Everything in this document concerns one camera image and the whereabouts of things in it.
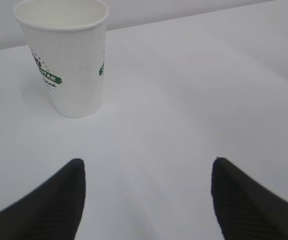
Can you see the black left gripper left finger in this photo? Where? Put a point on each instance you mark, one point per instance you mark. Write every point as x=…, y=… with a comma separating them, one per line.
x=53, y=211

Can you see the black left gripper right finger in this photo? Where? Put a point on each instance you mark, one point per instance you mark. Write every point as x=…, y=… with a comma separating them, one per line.
x=244, y=208

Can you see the white paper cup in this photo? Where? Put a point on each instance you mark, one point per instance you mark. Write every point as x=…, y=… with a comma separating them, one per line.
x=67, y=41

